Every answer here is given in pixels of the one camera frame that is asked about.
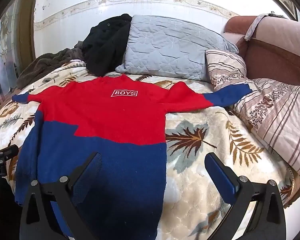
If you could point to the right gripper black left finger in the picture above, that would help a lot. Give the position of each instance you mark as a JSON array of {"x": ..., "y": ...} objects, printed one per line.
[{"x": 38, "y": 220}]

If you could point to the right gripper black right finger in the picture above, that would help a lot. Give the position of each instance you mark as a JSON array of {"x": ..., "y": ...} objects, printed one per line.
[{"x": 268, "y": 218}]

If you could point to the red and blue sweater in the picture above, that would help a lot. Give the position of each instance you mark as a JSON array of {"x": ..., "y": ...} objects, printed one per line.
[{"x": 121, "y": 123}]

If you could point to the brown fleece blanket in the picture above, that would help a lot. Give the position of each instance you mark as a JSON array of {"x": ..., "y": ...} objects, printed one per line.
[{"x": 48, "y": 62}]

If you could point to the striped floral pillow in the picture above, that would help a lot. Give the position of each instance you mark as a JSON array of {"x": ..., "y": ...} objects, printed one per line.
[{"x": 271, "y": 110}]

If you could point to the black garment pile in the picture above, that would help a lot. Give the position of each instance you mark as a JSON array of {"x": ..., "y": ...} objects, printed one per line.
[{"x": 104, "y": 47}]

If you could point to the pink brown headboard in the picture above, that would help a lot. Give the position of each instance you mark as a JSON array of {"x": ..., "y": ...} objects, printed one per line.
[{"x": 270, "y": 46}]

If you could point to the light blue quilted pillow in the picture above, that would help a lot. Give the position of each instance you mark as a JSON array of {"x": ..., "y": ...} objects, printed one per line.
[{"x": 170, "y": 47}]

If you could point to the wooden door frame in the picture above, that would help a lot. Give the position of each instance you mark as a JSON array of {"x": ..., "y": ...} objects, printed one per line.
[{"x": 24, "y": 40}]

